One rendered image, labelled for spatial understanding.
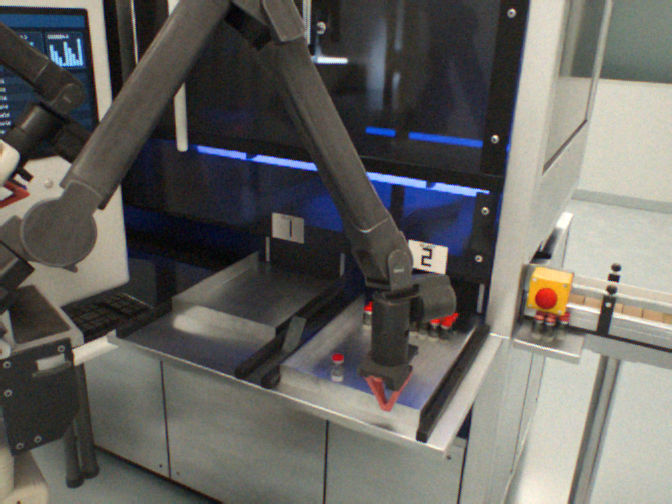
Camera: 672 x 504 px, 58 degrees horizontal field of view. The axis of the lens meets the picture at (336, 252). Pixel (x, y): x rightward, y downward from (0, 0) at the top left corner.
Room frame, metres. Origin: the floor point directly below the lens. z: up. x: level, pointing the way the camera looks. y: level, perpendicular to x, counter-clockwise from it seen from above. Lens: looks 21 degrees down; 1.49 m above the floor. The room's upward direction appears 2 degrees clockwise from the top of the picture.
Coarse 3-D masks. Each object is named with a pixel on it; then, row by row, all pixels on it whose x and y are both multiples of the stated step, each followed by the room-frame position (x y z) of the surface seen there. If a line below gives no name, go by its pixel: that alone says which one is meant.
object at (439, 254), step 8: (416, 248) 1.19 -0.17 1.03; (432, 248) 1.18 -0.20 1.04; (440, 248) 1.17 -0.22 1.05; (416, 256) 1.19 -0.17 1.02; (432, 256) 1.18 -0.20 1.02; (440, 256) 1.17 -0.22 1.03; (416, 264) 1.19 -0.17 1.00; (432, 264) 1.18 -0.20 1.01; (440, 264) 1.17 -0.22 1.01; (440, 272) 1.17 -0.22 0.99
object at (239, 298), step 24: (240, 264) 1.37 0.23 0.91; (264, 264) 1.44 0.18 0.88; (192, 288) 1.21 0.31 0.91; (216, 288) 1.28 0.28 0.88; (240, 288) 1.29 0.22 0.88; (264, 288) 1.29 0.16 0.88; (288, 288) 1.30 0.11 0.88; (312, 288) 1.30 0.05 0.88; (192, 312) 1.13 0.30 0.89; (216, 312) 1.11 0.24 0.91; (240, 312) 1.17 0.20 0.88; (264, 312) 1.17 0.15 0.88; (288, 312) 1.17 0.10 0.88; (264, 336) 1.05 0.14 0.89
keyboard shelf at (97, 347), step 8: (104, 336) 1.17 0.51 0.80; (88, 344) 1.14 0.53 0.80; (96, 344) 1.14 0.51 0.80; (104, 344) 1.14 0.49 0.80; (112, 344) 1.15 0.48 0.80; (80, 352) 1.10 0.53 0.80; (88, 352) 1.11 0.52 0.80; (96, 352) 1.12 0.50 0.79; (104, 352) 1.14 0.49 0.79; (80, 360) 1.09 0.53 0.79
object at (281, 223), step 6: (276, 216) 1.35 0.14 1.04; (282, 216) 1.34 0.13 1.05; (288, 216) 1.33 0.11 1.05; (276, 222) 1.35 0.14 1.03; (282, 222) 1.34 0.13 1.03; (288, 222) 1.33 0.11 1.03; (294, 222) 1.33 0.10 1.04; (300, 222) 1.32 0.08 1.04; (276, 228) 1.35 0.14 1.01; (282, 228) 1.34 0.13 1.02; (288, 228) 1.33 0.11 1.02; (294, 228) 1.32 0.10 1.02; (300, 228) 1.32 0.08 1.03; (276, 234) 1.35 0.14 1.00; (282, 234) 1.34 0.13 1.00; (288, 234) 1.33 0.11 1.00; (294, 234) 1.32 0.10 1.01; (300, 234) 1.32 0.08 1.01; (294, 240) 1.32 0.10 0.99; (300, 240) 1.32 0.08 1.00
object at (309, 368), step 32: (352, 320) 1.15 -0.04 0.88; (320, 352) 1.01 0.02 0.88; (352, 352) 1.02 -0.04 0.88; (448, 352) 1.03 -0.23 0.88; (320, 384) 0.88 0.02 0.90; (352, 384) 0.91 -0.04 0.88; (384, 384) 0.91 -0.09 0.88; (416, 384) 0.92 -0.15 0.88; (384, 416) 0.82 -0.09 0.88; (416, 416) 0.80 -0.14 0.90
